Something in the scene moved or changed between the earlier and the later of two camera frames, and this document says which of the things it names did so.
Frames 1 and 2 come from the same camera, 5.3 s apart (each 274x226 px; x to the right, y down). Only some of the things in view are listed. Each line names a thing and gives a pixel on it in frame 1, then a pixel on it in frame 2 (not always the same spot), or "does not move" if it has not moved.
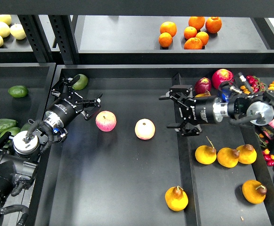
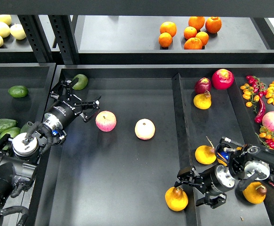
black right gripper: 202,110 to 217,180
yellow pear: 176,199 does not move
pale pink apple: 144,129 does not move
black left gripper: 63,111 does not move
